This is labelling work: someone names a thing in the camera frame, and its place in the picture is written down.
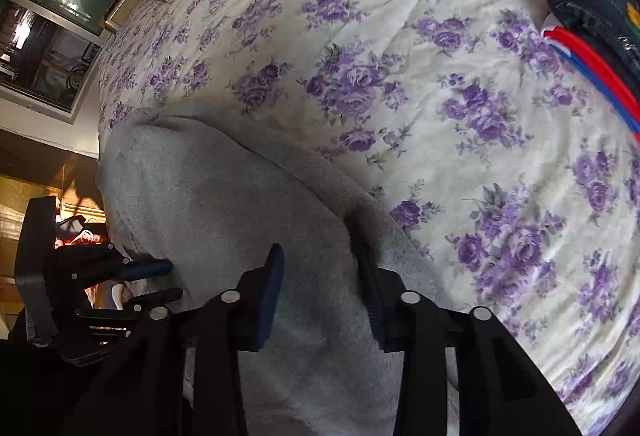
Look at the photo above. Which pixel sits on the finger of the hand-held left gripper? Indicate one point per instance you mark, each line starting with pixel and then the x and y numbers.
pixel 147 269
pixel 155 298

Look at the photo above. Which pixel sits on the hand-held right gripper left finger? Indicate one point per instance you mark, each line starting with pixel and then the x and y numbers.
pixel 267 296

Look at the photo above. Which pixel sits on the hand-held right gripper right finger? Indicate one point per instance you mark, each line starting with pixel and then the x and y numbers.
pixel 372 288

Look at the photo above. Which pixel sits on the grey pants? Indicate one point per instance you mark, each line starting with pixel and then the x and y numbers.
pixel 250 236

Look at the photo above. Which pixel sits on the floral purple bed sheet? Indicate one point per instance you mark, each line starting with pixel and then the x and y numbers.
pixel 400 81

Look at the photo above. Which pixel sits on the glass door cabinet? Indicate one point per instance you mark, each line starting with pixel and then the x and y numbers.
pixel 42 61

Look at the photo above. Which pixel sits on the red white blue striped garment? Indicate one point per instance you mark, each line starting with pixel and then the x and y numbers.
pixel 595 66

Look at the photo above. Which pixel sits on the dark denim garment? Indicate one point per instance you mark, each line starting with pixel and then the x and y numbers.
pixel 597 1

